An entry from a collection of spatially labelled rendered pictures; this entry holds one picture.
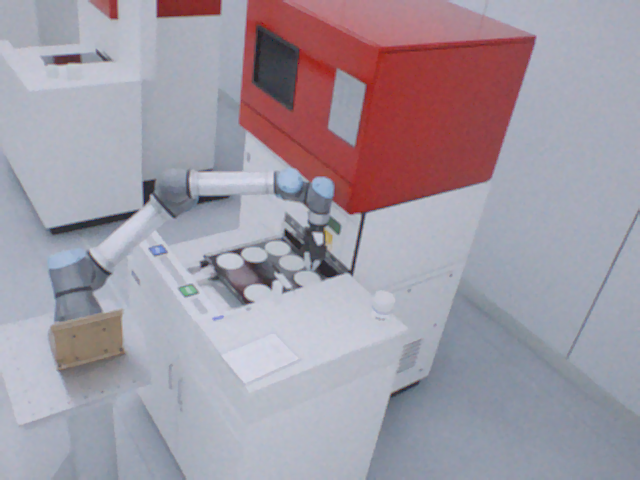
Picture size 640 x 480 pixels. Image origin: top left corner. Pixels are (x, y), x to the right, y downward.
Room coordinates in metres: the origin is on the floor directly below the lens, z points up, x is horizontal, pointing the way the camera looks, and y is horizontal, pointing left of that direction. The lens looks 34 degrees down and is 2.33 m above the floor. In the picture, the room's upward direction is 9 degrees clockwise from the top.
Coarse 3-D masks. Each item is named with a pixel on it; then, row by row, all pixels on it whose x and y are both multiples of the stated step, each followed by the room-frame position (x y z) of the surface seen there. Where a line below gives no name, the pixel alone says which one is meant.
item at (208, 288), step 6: (204, 288) 1.78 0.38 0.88; (210, 288) 1.78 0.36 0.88; (210, 294) 1.75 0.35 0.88; (216, 294) 1.75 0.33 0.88; (216, 300) 1.72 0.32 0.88; (222, 300) 1.73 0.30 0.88; (216, 306) 1.69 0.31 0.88; (222, 306) 1.69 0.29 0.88; (228, 306) 1.70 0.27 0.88; (222, 312) 1.66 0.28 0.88
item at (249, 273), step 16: (272, 240) 2.13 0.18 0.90; (208, 256) 1.95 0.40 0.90; (240, 256) 1.98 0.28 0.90; (272, 256) 2.02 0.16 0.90; (224, 272) 1.86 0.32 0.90; (240, 272) 1.88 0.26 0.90; (256, 272) 1.90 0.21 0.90; (272, 272) 1.91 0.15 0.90; (288, 272) 1.93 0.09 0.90; (240, 288) 1.78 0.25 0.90; (272, 288) 1.82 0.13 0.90
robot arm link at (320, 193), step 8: (312, 184) 1.86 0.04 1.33; (320, 184) 1.84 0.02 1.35; (328, 184) 1.85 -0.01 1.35; (312, 192) 1.84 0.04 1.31; (320, 192) 1.83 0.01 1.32; (328, 192) 1.84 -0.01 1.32; (312, 200) 1.83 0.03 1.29; (320, 200) 1.83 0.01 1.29; (328, 200) 1.84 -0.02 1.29; (312, 208) 1.84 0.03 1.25; (320, 208) 1.83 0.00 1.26; (328, 208) 1.84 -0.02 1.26
